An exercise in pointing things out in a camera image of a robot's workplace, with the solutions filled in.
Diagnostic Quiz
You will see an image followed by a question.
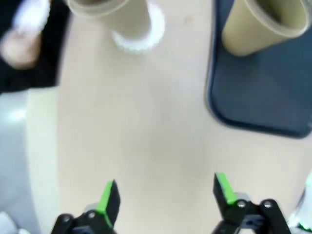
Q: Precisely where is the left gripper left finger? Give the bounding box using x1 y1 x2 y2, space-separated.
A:
50 179 122 234

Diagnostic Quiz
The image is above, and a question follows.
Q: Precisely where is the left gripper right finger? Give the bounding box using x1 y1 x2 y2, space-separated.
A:
213 172 292 234

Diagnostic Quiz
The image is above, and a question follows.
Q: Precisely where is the brown tall cup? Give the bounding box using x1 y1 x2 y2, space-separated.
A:
67 0 153 41
221 0 311 57

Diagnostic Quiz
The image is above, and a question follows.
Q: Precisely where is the white scalloped coaster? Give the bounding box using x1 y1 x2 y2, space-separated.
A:
112 2 166 53

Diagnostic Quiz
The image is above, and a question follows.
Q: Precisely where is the person's left hand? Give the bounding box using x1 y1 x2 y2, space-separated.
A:
1 28 42 70

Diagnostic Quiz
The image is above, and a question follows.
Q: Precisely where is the black plastic tray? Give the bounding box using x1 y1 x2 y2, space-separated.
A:
204 0 312 139

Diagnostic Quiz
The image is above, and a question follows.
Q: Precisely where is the person in black cardigan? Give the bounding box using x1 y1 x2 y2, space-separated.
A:
0 0 71 96

